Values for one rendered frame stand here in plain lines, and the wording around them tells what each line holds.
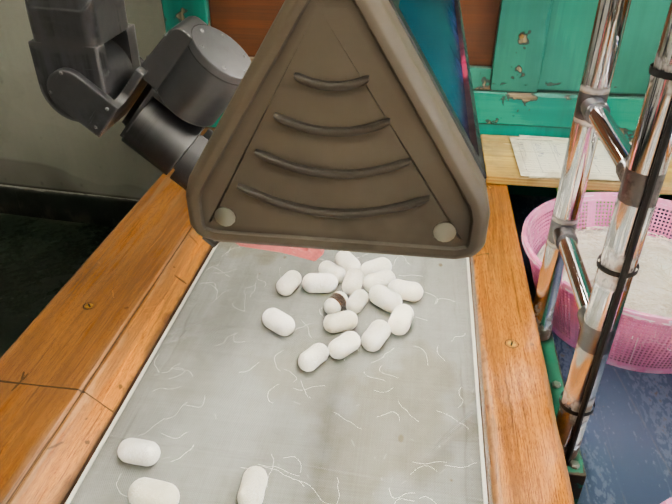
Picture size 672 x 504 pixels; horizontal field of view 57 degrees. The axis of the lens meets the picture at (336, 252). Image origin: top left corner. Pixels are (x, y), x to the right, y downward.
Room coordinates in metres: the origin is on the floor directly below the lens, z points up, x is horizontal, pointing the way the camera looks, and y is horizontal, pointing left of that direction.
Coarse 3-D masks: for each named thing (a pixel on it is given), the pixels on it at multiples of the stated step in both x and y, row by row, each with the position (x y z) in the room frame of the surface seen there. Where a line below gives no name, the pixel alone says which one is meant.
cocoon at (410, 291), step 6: (390, 282) 0.52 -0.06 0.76; (396, 282) 0.52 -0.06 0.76; (402, 282) 0.52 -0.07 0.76; (408, 282) 0.52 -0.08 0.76; (414, 282) 0.52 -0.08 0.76; (390, 288) 0.52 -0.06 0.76; (396, 288) 0.51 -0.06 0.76; (402, 288) 0.51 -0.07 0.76; (408, 288) 0.51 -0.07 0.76; (414, 288) 0.51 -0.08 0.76; (420, 288) 0.51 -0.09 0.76; (402, 294) 0.51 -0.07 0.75; (408, 294) 0.51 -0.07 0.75; (414, 294) 0.51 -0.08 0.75; (420, 294) 0.51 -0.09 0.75; (408, 300) 0.51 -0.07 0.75; (414, 300) 0.51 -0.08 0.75
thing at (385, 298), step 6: (372, 288) 0.51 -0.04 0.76; (378, 288) 0.51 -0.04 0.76; (384, 288) 0.51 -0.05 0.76; (372, 294) 0.50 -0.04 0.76; (378, 294) 0.50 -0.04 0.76; (384, 294) 0.50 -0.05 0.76; (390, 294) 0.50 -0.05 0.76; (396, 294) 0.50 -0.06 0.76; (372, 300) 0.50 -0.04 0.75; (378, 300) 0.50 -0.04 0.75; (384, 300) 0.49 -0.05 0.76; (390, 300) 0.49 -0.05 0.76; (396, 300) 0.49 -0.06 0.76; (378, 306) 0.50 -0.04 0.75; (384, 306) 0.49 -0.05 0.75; (390, 306) 0.49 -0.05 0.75; (390, 312) 0.49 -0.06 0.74
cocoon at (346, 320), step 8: (336, 312) 0.47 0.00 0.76; (344, 312) 0.47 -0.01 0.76; (352, 312) 0.47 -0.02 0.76; (328, 320) 0.46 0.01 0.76; (336, 320) 0.46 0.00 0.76; (344, 320) 0.46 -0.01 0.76; (352, 320) 0.46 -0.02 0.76; (328, 328) 0.46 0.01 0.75; (336, 328) 0.46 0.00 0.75; (344, 328) 0.46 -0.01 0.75; (352, 328) 0.46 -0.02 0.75
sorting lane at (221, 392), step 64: (256, 256) 0.60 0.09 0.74; (384, 256) 0.60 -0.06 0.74; (192, 320) 0.48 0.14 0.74; (256, 320) 0.48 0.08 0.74; (320, 320) 0.48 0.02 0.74; (384, 320) 0.48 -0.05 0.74; (448, 320) 0.48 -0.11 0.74; (192, 384) 0.39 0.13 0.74; (256, 384) 0.39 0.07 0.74; (320, 384) 0.39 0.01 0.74; (384, 384) 0.39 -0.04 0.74; (448, 384) 0.39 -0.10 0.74; (192, 448) 0.32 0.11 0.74; (256, 448) 0.32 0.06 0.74; (320, 448) 0.32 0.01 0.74; (384, 448) 0.32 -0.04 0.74; (448, 448) 0.32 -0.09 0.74
